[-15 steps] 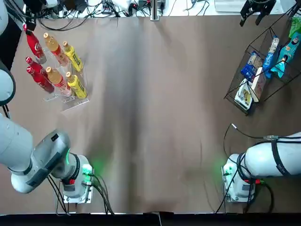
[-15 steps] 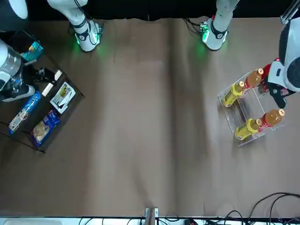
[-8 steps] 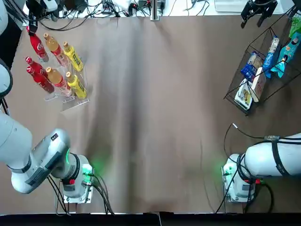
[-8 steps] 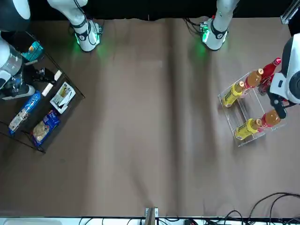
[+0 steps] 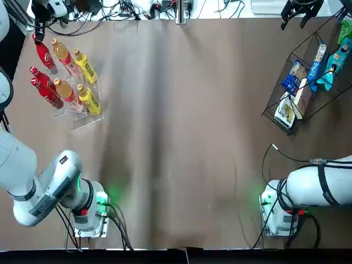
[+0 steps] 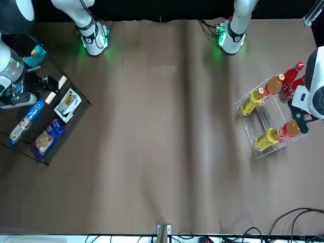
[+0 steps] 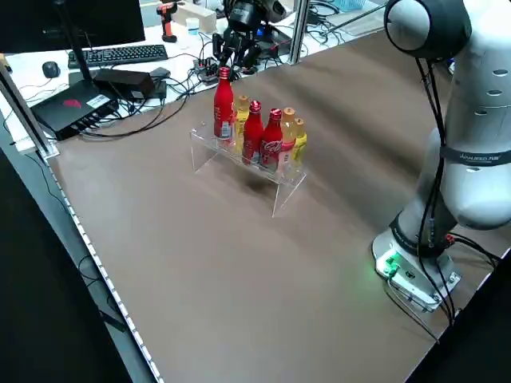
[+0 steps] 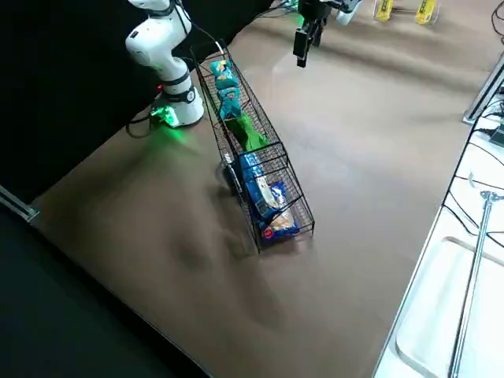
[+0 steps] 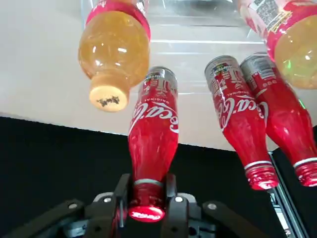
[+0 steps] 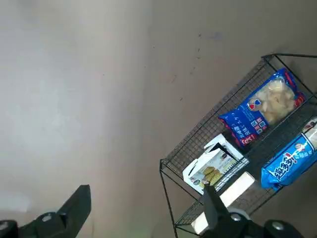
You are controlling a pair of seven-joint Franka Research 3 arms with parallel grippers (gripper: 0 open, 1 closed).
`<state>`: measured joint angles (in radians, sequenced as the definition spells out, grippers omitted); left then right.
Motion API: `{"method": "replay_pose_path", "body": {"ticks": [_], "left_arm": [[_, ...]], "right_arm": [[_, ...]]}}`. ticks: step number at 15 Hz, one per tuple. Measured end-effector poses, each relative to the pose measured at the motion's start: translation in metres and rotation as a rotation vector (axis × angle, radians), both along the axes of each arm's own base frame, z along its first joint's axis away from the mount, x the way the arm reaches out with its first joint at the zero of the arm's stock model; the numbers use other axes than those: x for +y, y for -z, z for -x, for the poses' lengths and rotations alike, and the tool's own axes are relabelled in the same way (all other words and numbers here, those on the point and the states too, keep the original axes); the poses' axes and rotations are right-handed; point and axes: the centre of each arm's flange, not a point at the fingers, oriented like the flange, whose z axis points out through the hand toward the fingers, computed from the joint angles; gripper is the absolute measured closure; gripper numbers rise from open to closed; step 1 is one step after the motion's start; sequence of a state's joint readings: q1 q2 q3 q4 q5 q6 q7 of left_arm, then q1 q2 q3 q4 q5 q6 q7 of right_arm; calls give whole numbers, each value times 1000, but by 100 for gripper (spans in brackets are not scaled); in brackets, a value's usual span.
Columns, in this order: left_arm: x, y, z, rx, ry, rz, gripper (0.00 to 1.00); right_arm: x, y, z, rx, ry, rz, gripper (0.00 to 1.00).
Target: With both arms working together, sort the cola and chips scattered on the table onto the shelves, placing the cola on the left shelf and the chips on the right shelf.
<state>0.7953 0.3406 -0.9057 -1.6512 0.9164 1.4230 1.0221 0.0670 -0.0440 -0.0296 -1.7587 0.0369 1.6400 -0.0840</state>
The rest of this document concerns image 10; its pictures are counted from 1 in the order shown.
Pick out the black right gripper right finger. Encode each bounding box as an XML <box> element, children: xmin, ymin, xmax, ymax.
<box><xmin>198</xmin><ymin>184</ymin><xmax>309</xmax><ymax>238</ymax></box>

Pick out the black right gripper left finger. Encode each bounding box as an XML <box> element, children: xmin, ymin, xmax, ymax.
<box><xmin>0</xmin><ymin>184</ymin><xmax>92</xmax><ymax>238</ymax></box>

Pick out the cream rectangular box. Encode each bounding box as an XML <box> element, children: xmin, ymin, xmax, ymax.
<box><xmin>192</xmin><ymin>172</ymin><xmax>256</xmax><ymax>235</ymax></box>

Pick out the white cookie box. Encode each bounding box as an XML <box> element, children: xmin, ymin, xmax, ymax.
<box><xmin>182</xmin><ymin>133</ymin><xmax>250</xmax><ymax>196</ymax></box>

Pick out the blue cookie pack white lettering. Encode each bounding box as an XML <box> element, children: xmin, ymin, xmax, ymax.
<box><xmin>261</xmin><ymin>116</ymin><xmax>317</xmax><ymax>191</ymax></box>

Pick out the blue snack bag crisps picture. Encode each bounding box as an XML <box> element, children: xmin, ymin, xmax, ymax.
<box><xmin>217</xmin><ymin>67</ymin><xmax>307</xmax><ymax>149</ymax></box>

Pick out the black wire basket shelf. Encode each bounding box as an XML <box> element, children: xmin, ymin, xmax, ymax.
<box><xmin>159</xmin><ymin>53</ymin><xmax>317</xmax><ymax>238</ymax></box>

